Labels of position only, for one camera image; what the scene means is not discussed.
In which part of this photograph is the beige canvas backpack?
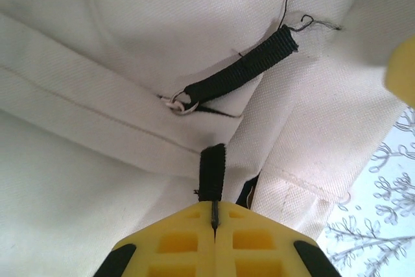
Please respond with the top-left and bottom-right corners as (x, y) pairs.
(0, 0), (415, 277)

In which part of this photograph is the long black zipper pull strap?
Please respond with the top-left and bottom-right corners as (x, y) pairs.
(158, 23), (299, 117)

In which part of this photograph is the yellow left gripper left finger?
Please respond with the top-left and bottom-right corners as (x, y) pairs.
(102, 200), (217, 277)

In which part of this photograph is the short black zipper pull strap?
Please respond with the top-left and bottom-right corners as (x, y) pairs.
(193, 143), (227, 230)

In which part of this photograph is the floral tablecloth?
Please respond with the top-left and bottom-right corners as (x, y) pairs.
(319, 104), (415, 277)

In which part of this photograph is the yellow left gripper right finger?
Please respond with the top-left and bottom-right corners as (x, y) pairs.
(215, 200), (340, 277)

